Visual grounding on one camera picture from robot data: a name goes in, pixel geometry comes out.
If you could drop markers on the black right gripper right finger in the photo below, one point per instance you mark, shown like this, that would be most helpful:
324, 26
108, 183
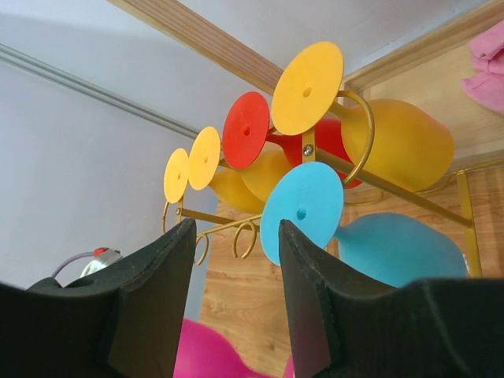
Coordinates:
343, 323

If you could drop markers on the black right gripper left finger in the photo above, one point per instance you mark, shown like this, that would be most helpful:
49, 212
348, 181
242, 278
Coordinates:
122, 321

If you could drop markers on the red plastic wine glass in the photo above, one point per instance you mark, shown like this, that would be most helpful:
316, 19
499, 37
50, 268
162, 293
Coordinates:
247, 129

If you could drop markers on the yellow plastic wine glass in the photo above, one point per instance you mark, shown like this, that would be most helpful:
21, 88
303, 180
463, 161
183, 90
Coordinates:
408, 147

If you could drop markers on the magenta plastic wine glass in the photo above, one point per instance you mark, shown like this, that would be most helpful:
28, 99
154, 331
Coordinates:
203, 352

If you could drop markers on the wooden pole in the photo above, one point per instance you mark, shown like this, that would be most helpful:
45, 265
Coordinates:
177, 21

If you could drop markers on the hanging yellow wine glass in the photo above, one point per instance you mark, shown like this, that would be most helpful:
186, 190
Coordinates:
183, 170

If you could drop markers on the blue plastic wine glass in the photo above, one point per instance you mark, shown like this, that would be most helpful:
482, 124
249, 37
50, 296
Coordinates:
389, 247

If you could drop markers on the pink cloth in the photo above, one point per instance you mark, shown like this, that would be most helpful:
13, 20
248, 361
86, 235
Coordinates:
486, 86

